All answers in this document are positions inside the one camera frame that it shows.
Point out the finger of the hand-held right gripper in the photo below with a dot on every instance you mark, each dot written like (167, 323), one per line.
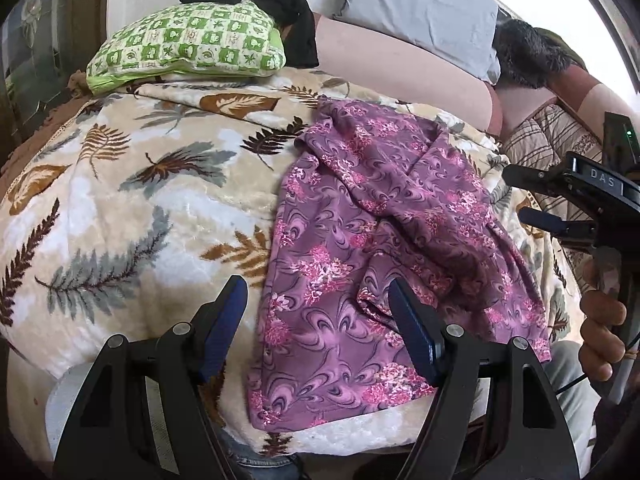
(542, 220)
(535, 177)

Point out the black cloth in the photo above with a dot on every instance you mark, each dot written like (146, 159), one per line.
(300, 15)

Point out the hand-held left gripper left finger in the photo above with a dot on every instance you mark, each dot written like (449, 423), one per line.
(227, 322)

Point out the pink pillow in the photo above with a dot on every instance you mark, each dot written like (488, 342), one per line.
(400, 70)

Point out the striped beige pillow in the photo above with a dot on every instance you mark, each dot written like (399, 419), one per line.
(545, 135)

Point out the beige leaf-print blanket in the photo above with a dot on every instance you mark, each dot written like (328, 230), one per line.
(125, 210)

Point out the person's right hand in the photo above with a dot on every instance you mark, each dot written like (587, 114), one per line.
(600, 330)

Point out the dark furry cushion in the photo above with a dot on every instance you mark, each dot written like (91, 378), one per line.
(530, 55)

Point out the person's leg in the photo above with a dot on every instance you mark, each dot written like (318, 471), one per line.
(570, 410)
(260, 465)

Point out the wooden glass-door cabinet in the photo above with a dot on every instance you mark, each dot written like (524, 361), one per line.
(30, 60)

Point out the brown cloth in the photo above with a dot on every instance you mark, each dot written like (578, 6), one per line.
(50, 122)

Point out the green patterned pillow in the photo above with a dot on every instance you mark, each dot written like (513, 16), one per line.
(190, 45)

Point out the purple floral garment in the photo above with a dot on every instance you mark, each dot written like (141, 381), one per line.
(350, 210)

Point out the person's right leg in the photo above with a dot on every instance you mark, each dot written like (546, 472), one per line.
(570, 410)

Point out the grey pillow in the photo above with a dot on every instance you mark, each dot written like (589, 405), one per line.
(425, 10)

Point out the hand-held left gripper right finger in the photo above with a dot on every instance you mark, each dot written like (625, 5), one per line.
(412, 332)

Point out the person's left leg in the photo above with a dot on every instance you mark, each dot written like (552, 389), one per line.
(260, 465)

